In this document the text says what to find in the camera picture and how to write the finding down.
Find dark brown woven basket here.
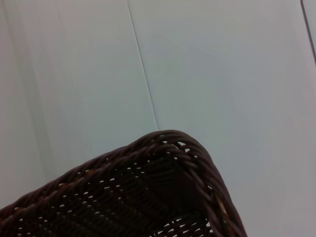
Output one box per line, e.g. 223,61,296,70
0,129,248,237

